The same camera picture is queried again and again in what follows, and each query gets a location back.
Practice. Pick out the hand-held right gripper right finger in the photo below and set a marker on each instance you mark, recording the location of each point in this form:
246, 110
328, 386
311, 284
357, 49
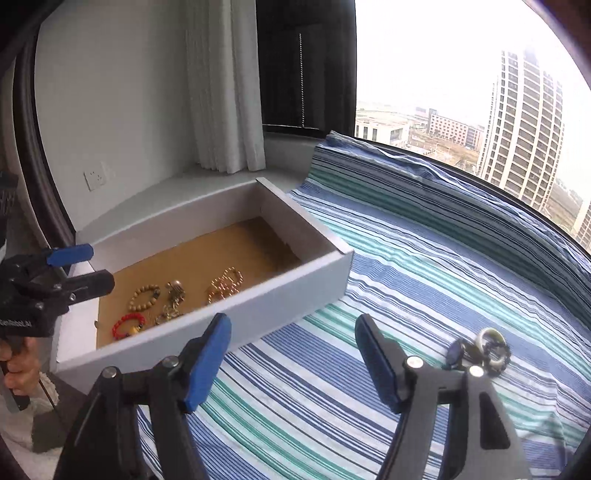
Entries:
378, 364

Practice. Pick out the white wall socket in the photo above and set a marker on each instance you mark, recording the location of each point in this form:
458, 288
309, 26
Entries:
96, 176

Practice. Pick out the dark window screen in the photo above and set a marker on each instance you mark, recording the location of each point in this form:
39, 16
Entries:
304, 69

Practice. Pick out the tall beige building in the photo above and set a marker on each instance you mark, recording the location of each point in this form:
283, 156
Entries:
521, 120

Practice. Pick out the white curtain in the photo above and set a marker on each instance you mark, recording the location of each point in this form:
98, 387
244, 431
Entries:
226, 92

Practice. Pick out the striped bed sheet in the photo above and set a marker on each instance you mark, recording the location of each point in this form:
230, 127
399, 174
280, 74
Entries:
415, 258

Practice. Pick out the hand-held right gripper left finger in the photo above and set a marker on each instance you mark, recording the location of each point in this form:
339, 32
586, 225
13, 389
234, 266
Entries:
205, 364

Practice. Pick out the white jade bangle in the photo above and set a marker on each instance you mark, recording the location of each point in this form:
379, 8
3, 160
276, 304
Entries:
481, 339

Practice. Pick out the grey cardboard box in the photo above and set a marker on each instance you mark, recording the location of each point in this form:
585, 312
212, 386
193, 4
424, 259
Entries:
295, 286

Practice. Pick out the person's left hand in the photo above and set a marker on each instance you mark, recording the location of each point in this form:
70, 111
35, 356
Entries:
28, 369

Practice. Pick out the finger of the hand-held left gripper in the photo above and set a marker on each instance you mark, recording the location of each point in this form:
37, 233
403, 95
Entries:
69, 254
92, 284

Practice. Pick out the dark blue wrist watch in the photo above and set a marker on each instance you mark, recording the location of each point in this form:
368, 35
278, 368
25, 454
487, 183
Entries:
455, 353

